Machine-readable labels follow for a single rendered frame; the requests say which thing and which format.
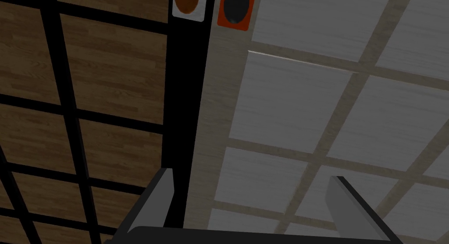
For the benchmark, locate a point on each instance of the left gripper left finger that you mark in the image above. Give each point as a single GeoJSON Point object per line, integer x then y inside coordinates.
{"type": "Point", "coordinates": [154, 202]}

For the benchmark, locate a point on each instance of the orange picture with black oval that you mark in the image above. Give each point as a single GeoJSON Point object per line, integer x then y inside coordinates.
{"type": "Point", "coordinates": [235, 8]}

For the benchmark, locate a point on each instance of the white picture with orange oval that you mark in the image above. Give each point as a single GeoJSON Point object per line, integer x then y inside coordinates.
{"type": "Point", "coordinates": [188, 5]}

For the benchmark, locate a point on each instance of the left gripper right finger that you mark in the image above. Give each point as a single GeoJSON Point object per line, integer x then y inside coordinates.
{"type": "Point", "coordinates": [350, 212]}

